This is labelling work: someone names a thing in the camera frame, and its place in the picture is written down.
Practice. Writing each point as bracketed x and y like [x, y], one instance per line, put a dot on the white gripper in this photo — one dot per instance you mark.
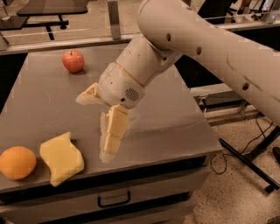
[120, 85]

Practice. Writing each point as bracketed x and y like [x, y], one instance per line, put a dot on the yellow sponge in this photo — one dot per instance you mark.
[62, 158]

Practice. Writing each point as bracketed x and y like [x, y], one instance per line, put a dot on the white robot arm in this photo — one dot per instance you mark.
[170, 29]

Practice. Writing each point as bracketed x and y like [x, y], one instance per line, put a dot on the red apple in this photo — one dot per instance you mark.
[73, 61]

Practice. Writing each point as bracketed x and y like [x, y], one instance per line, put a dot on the orange fruit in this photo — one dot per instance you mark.
[17, 162]

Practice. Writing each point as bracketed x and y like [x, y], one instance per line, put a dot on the grey cabinet drawer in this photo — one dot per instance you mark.
[164, 199]

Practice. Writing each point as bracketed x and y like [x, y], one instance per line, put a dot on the dark background table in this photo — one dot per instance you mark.
[38, 8]

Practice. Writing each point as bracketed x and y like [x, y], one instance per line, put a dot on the black office chair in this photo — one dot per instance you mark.
[214, 11]

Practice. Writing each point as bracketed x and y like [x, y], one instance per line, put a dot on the black stand leg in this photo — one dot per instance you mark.
[248, 158]

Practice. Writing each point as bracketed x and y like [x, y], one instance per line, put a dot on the black drawer handle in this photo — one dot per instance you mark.
[113, 199]

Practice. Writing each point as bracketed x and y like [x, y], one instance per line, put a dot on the grey metal post left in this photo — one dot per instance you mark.
[114, 19]

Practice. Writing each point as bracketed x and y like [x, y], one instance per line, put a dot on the grey metal rail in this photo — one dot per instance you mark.
[108, 40]

